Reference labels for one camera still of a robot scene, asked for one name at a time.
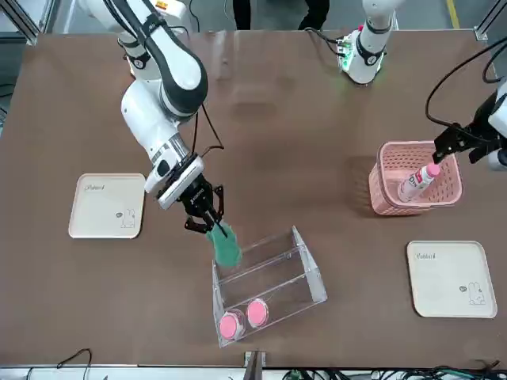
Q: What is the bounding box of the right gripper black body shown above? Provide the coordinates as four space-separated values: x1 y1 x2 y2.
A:
181 177 215 219

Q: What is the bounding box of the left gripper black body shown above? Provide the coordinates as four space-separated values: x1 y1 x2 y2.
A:
468 93 501 154

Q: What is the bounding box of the green cloth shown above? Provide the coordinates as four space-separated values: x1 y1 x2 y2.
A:
204 221 243 268

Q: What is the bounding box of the pink cap milk bottle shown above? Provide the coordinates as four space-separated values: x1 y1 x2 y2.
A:
397 162 441 203
218 308 247 341
246 297 271 329

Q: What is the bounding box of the pink plastic basket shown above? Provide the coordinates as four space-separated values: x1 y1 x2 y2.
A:
368 140 463 217

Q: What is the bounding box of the clear acrylic shelf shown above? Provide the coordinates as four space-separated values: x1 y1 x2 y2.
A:
211 225 329 349

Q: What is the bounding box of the cream rabbit print tray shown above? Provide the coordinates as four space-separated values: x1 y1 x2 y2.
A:
67 173 147 240
406 240 498 319

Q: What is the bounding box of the white desk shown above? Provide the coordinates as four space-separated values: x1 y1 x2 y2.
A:
0 366 507 380

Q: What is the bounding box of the person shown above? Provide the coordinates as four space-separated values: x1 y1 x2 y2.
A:
232 0 330 31

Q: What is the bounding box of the white box with orange label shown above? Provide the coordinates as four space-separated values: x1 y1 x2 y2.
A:
154 0 187 20

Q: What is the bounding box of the grey left wrist camera housing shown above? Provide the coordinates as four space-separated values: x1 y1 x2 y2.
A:
486 149 507 173

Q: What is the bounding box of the grey wrist camera housing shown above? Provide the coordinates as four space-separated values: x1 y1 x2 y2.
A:
486 149 507 173
157 156 206 210

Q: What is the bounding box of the grey right wrist camera housing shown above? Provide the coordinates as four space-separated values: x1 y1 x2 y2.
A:
157 156 206 210

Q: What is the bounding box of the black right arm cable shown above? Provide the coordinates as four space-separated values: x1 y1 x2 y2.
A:
192 102 225 159

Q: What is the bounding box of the aluminium frame post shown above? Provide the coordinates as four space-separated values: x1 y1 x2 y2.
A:
243 350 267 380

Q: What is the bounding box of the black left base cable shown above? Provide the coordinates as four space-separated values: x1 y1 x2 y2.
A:
303 26 344 55

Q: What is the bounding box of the black base cable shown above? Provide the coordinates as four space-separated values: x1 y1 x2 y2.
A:
303 26 344 55
184 0 199 36

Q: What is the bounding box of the black right base cable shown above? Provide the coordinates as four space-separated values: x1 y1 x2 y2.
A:
184 0 199 36

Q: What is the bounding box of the black cable bundle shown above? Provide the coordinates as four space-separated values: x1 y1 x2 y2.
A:
276 358 507 380

